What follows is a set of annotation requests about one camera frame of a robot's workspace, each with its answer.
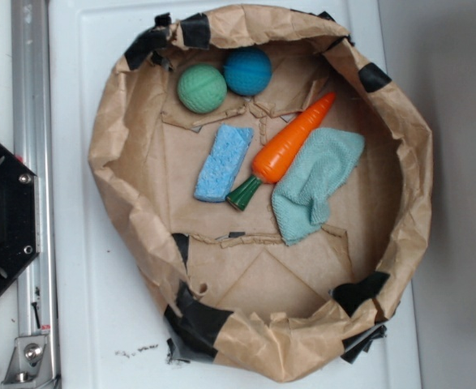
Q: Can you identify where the metal corner bracket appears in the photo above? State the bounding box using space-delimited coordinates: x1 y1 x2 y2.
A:
1 335 55 388

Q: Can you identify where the blue textured ball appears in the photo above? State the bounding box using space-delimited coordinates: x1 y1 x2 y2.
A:
224 47 272 96

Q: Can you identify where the blue sponge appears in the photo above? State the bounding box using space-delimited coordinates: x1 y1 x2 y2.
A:
194 124 254 203

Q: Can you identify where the green textured ball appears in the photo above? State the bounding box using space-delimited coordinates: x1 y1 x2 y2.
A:
177 63 227 113

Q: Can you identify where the orange plastic toy carrot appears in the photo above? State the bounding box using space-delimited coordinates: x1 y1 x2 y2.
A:
226 92 337 211

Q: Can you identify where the aluminium extrusion rail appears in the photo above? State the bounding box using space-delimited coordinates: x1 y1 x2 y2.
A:
11 1 62 388

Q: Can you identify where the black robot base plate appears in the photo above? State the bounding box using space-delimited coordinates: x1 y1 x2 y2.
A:
0 143 38 296

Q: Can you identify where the brown paper bag tray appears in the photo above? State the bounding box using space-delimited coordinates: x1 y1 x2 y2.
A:
88 5 433 383

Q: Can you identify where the light blue cloth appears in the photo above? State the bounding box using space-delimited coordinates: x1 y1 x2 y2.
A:
271 128 365 246

